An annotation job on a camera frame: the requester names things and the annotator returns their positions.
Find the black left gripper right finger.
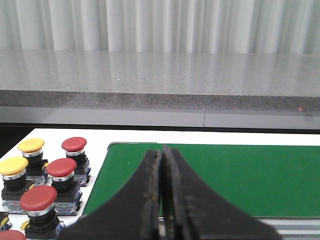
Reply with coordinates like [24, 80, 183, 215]
[161, 145, 282, 240]

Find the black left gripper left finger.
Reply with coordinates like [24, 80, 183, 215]
[57, 150, 162, 240]

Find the red push button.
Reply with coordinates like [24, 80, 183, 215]
[46, 158, 82, 216]
[61, 137, 91, 187]
[19, 185, 65, 240]
[0, 230, 27, 240]

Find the yellow push button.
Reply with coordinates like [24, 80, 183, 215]
[17, 138, 49, 186]
[0, 156, 35, 215]

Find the green conveyor belt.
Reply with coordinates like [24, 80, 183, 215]
[82, 141, 320, 240]

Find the red push button bottom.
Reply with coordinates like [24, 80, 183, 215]
[0, 230, 27, 240]

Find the grey stone counter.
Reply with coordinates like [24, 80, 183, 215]
[0, 49, 320, 130]

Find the yellow push button edge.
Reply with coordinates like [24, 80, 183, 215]
[0, 211, 12, 232]

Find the white pleated curtain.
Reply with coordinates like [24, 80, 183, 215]
[0, 0, 320, 55]

